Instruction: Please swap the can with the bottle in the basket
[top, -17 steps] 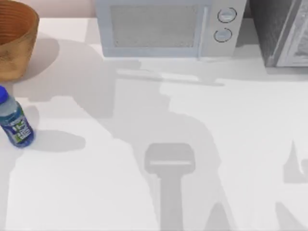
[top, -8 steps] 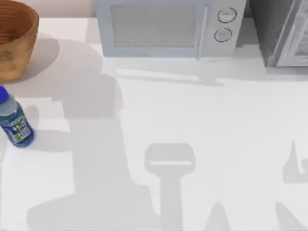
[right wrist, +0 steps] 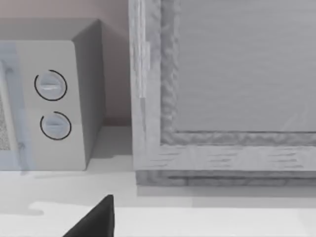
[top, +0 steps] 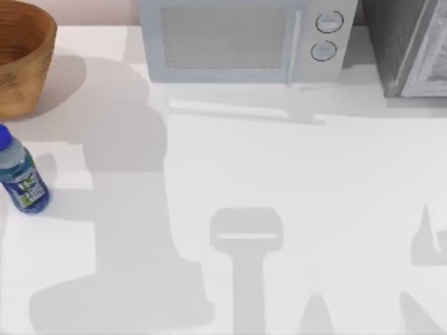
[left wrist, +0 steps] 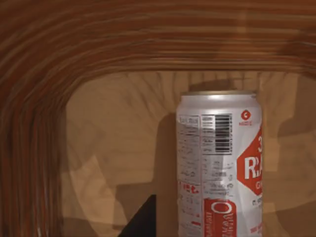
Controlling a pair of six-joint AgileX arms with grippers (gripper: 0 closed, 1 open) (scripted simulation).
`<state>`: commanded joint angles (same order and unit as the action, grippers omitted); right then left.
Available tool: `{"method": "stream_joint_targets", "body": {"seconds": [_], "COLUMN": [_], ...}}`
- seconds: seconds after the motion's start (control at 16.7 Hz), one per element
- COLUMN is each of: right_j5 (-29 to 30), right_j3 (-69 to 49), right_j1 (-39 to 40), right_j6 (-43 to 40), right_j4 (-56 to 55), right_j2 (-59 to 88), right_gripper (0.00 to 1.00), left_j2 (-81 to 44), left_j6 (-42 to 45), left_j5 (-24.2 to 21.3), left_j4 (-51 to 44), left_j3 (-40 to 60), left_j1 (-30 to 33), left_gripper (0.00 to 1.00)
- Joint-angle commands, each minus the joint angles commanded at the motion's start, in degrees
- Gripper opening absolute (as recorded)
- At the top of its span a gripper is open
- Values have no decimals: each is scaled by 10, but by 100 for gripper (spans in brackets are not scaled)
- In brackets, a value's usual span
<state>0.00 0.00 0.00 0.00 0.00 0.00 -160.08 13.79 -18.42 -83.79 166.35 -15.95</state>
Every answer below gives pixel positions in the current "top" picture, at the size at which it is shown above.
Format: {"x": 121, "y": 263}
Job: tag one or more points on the pale microwave door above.
{"x": 223, "y": 38}

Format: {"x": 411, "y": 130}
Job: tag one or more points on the small microwave knob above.
{"x": 323, "y": 51}

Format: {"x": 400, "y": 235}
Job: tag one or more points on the pale microwave oven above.
{"x": 345, "y": 35}

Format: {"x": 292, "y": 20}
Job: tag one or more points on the large microwave knob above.
{"x": 328, "y": 21}

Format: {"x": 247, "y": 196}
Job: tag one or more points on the blue bottle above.
{"x": 23, "y": 181}

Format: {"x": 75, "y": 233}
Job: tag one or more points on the grey cabinet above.
{"x": 391, "y": 45}

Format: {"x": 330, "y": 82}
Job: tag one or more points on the wooden basket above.
{"x": 24, "y": 63}

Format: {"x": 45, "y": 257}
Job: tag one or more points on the grey cabinet door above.
{"x": 427, "y": 59}

